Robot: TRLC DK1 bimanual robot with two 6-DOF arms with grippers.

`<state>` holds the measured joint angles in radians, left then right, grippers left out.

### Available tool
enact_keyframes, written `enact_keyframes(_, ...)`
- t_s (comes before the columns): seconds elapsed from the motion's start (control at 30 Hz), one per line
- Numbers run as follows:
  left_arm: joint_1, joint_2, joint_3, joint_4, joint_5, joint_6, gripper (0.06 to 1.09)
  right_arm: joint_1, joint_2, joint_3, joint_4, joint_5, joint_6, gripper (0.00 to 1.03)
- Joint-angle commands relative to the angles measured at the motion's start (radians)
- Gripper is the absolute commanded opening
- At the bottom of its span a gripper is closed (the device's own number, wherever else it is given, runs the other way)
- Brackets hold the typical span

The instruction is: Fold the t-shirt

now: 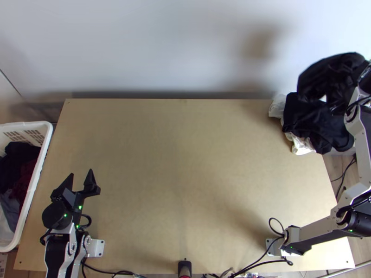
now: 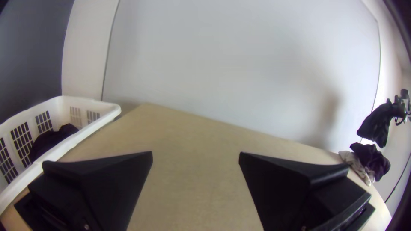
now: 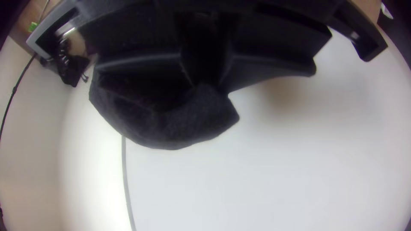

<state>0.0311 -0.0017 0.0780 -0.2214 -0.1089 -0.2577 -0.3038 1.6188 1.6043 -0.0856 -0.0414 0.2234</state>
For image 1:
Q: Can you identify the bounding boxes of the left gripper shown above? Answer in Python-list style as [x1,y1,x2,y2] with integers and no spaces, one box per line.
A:
[51,168,102,208]

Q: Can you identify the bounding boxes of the black garment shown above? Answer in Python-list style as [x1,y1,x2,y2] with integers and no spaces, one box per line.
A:
[296,52,366,107]

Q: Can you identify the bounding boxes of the heap of clothes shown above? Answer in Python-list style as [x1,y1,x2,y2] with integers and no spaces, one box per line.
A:
[0,141,42,234]
[268,92,356,157]

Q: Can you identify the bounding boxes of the white laundry basket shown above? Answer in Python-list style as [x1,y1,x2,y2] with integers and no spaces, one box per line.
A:
[0,120,54,252]

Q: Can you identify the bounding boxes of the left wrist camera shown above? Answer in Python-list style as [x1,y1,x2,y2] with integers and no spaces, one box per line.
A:
[61,188,77,208]

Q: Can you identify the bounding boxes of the black cable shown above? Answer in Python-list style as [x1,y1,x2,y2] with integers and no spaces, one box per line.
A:
[81,257,140,278]
[330,158,358,183]
[268,217,288,241]
[223,250,294,277]
[75,214,93,231]

